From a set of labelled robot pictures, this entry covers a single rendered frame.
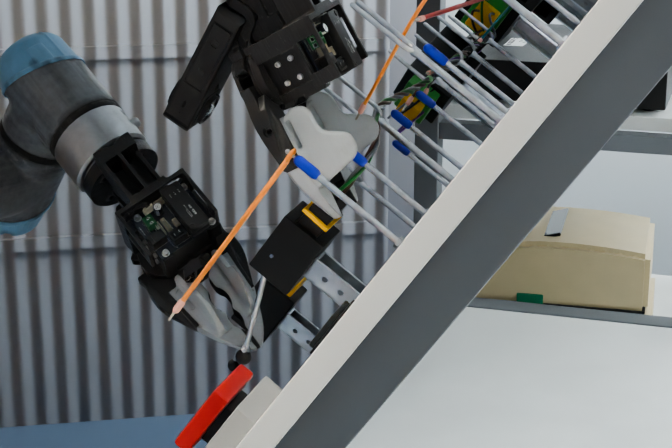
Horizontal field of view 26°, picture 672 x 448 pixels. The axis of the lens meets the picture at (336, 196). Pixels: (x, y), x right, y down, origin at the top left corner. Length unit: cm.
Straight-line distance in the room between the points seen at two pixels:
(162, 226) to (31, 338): 235
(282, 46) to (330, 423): 29
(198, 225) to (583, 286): 107
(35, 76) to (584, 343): 90
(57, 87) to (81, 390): 235
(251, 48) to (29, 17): 229
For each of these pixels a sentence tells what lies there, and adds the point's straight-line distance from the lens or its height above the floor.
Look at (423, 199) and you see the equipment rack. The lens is 212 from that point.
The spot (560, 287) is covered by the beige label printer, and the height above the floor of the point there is 78.
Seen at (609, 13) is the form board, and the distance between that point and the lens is 77.
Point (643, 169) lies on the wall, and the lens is 379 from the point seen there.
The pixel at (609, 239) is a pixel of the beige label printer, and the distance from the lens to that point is 223.
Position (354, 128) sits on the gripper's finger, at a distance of 117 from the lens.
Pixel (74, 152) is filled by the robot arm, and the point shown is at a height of 119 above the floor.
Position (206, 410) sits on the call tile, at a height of 112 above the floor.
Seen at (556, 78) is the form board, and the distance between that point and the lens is 78.
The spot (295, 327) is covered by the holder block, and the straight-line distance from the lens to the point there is 153.
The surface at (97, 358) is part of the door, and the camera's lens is 360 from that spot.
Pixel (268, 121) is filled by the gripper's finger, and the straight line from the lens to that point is 111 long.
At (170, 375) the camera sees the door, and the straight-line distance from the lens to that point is 363.
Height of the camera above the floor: 151
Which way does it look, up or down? 16 degrees down
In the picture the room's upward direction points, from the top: straight up
